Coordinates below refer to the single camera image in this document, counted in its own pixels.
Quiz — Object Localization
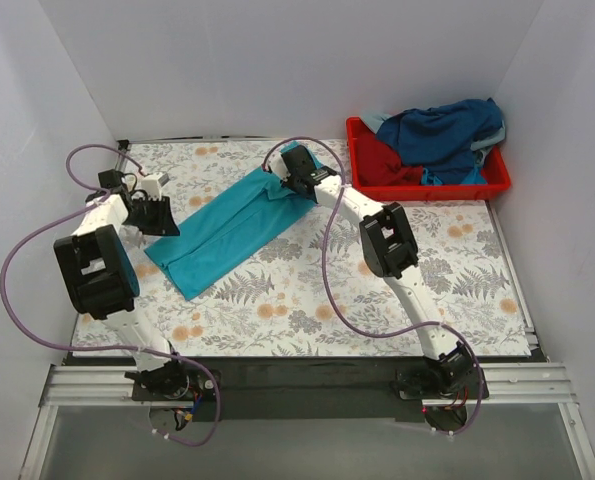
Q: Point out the teal t shirt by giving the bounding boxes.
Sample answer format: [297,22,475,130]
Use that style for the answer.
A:
[145,168,315,300]

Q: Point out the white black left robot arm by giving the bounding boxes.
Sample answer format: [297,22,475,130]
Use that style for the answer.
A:
[53,169,190,399]

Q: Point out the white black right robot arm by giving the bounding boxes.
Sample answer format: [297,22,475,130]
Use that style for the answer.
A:
[269,142,484,401]

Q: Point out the red t shirt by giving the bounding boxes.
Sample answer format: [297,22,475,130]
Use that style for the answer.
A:
[356,132,423,187]

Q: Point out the floral patterned table mat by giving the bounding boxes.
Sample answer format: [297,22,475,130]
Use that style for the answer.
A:
[71,138,533,359]

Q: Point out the dark blue t shirt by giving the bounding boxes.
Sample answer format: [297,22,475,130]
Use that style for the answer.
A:
[376,98,506,186]

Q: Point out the red plastic bin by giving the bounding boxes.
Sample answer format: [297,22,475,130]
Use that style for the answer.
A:
[346,117,511,201]

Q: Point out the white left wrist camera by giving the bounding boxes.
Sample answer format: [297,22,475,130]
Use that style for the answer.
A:
[141,173,170,198]

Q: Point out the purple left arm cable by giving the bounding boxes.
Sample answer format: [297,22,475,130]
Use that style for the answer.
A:
[0,143,224,448]

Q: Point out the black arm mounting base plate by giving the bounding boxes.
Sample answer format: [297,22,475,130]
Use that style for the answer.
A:
[126,357,489,429]

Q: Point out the aluminium frame rail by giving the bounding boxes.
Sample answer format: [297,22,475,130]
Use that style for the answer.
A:
[19,362,595,479]

